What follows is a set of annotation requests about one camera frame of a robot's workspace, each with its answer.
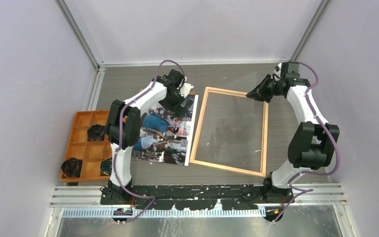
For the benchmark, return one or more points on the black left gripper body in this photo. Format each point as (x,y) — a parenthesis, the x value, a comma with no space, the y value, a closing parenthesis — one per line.
(171,102)

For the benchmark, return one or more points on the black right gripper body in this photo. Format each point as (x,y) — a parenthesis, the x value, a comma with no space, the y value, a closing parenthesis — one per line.
(274,88)

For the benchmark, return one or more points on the light wooden picture frame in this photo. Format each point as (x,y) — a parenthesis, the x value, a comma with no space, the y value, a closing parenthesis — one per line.
(232,130)

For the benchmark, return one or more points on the printed photo with white border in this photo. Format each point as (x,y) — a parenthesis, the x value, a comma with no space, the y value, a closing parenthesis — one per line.
(166,138)

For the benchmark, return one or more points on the clear plastic sheet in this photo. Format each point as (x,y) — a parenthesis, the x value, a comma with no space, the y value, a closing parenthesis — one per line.
(238,124)

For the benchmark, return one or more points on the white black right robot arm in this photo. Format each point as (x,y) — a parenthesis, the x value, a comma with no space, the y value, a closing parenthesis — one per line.
(313,148)

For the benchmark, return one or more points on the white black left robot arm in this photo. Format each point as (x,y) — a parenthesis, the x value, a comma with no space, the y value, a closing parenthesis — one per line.
(125,118)

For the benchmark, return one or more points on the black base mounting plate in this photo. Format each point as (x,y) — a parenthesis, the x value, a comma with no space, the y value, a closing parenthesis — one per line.
(199,197)

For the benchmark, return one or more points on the orange compartment tray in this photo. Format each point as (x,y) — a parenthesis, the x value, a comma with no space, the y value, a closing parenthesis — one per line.
(89,153)

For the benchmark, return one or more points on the aluminium rail front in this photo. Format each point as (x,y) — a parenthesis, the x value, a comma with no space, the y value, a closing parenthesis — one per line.
(84,201)

